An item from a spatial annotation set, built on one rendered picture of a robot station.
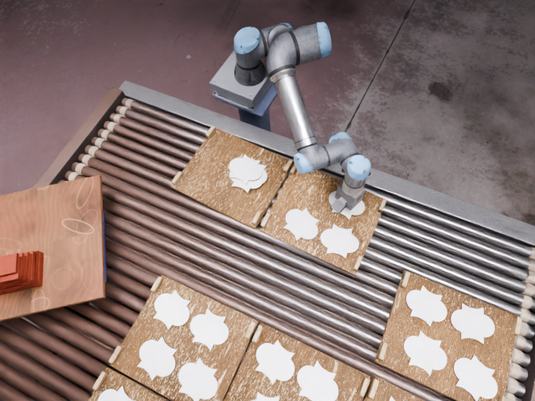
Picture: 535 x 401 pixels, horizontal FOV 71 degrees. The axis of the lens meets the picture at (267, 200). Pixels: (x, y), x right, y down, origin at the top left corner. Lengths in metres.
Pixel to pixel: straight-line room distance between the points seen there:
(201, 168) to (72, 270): 0.64
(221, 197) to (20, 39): 3.07
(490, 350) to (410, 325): 0.27
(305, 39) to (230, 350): 1.10
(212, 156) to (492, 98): 2.38
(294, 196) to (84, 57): 2.68
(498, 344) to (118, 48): 3.41
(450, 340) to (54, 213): 1.53
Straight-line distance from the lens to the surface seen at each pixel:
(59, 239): 1.62
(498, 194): 2.98
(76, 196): 1.67
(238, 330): 1.43
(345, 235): 1.51
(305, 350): 1.41
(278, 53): 1.36
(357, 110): 3.05
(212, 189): 1.61
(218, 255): 1.51
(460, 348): 1.53
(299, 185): 1.59
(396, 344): 1.47
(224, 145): 1.71
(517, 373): 1.62
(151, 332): 1.50
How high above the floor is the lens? 2.35
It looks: 65 degrees down
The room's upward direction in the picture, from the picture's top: 6 degrees counter-clockwise
